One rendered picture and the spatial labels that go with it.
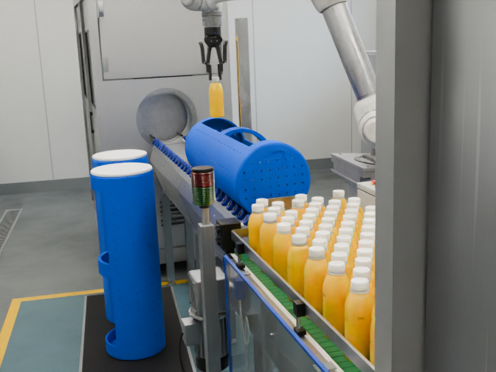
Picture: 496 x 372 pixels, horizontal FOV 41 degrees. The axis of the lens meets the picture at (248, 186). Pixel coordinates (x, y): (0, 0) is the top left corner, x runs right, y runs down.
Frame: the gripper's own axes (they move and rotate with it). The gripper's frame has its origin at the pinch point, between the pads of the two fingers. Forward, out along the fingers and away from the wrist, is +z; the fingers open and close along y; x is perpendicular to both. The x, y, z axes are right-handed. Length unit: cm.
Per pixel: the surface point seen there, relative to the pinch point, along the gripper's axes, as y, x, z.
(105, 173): 53, 4, 41
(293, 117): -197, -418, 77
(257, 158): 6, 77, 27
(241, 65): -32, -63, 0
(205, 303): 37, 123, 58
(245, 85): -33, -63, 11
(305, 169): -12, 77, 32
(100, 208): 54, -39, 67
